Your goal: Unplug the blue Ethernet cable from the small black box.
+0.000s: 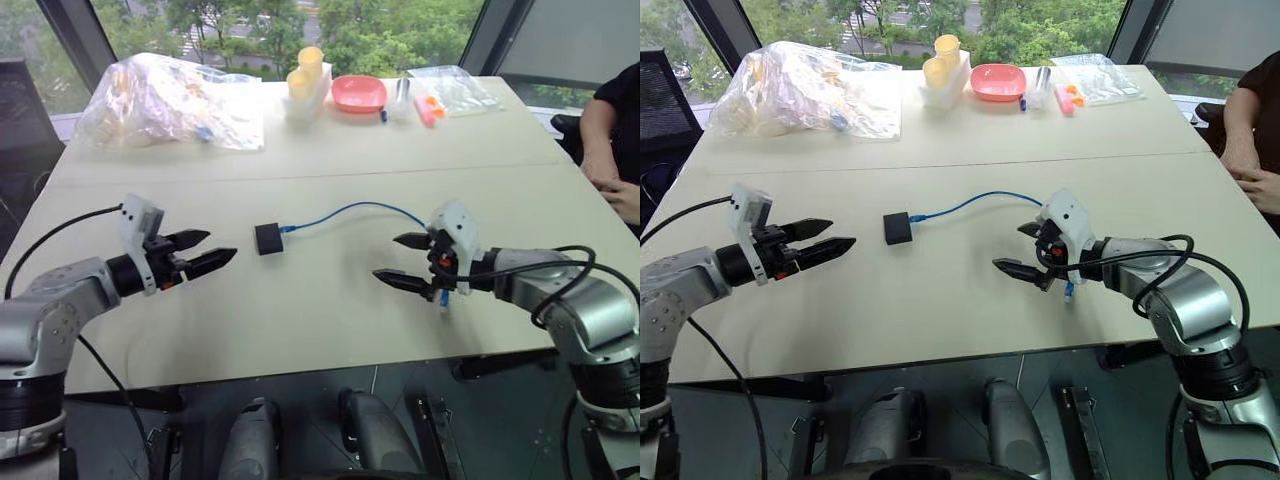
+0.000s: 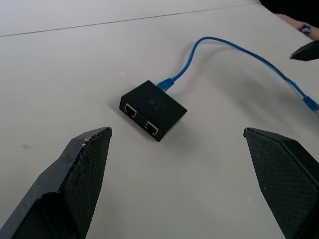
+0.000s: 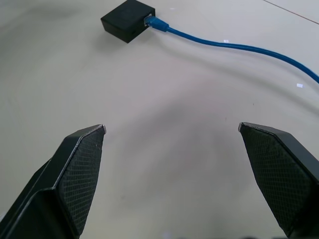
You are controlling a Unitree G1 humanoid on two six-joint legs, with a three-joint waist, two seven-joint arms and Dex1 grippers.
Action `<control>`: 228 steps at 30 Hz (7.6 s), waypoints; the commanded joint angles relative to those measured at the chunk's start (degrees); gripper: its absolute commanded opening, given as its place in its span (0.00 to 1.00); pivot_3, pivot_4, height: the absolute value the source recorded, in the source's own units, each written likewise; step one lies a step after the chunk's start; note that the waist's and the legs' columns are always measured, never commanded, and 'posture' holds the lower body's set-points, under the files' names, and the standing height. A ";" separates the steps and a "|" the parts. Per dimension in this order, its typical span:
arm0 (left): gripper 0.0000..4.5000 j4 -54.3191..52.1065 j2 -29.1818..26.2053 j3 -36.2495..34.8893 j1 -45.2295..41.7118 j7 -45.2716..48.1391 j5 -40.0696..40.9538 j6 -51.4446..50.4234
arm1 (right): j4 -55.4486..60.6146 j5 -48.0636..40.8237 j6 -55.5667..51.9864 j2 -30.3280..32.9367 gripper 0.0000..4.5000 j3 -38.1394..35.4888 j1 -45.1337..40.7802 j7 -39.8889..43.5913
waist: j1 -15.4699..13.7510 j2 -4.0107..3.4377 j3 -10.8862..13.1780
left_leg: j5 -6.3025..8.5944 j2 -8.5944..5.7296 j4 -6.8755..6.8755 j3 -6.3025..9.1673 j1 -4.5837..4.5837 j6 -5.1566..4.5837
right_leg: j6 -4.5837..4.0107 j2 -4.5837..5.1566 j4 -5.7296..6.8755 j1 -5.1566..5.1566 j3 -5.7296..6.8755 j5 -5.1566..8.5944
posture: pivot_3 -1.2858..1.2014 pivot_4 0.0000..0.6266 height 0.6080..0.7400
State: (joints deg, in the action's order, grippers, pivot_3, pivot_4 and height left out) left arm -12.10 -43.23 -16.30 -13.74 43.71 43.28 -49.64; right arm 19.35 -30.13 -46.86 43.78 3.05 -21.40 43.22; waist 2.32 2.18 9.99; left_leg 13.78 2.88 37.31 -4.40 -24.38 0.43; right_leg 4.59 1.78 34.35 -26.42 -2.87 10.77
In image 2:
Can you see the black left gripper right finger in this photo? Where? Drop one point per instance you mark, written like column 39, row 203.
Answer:
column 286, row 179

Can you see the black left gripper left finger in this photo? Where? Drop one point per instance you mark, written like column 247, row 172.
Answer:
column 62, row 189

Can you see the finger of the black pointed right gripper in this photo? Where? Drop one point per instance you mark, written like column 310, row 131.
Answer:
column 307, row 52

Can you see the black ethernet splitter box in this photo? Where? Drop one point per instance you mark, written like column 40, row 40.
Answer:
column 159, row 109

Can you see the dark wristwatch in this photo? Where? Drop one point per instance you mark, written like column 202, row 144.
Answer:
column 306, row 29

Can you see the person's dark clothing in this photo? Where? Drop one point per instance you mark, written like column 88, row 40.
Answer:
column 294, row 7

